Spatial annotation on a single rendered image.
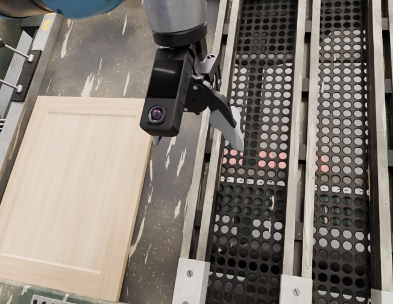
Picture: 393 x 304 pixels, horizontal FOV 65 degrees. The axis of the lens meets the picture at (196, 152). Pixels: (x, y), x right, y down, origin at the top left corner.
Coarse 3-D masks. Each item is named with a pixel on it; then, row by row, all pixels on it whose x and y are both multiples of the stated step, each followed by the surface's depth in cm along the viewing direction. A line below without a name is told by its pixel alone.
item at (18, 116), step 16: (48, 16) 114; (48, 32) 111; (48, 48) 111; (32, 80) 105; (32, 96) 105; (16, 112) 102; (16, 128) 100; (0, 144) 99; (16, 144) 101; (0, 160) 96; (0, 176) 95; (0, 192) 96
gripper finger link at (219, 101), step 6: (210, 90) 42; (210, 96) 42; (216, 96) 42; (222, 96) 43; (210, 102) 43; (216, 102) 43; (222, 102) 43; (228, 102) 44; (210, 108) 44; (216, 108) 44; (222, 108) 43; (228, 108) 43; (222, 114) 44; (228, 114) 44; (228, 120) 44; (234, 120) 46; (234, 126) 45
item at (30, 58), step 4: (0, 40) 99; (0, 44) 99; (4, 44) 100; (8, 48) 102; (12, 48) 103; (16, 52) 104; (20, 52) 104; (24, 56) 105; (28, 56) 106; (32, 56) 106; (28, 60) 106; (32, 60) 106
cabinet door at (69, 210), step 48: (48, 96) 104; (48, 144) 98; (96, 144) 94; (144, 144) 90; (48, 192) 92; (96, 192) 88; (0, 240) 89; (48, 240) 86; (96, 240) 83; (96, 288) 79
